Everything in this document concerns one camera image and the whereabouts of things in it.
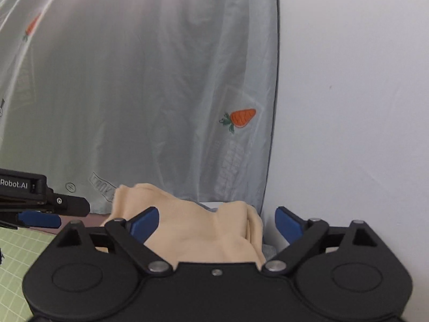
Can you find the beige fleece pants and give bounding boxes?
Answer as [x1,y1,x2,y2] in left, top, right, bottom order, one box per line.
[105,183,266,268]

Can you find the green grid cutting mat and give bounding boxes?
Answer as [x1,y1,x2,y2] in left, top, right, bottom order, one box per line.
[0,228,54,322]

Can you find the folded grey garment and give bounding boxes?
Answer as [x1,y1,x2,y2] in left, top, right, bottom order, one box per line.
[197,202,277,260]

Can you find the grey carrot-print sheet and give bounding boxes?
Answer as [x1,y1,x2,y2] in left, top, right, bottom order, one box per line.
[1,0,279,214]

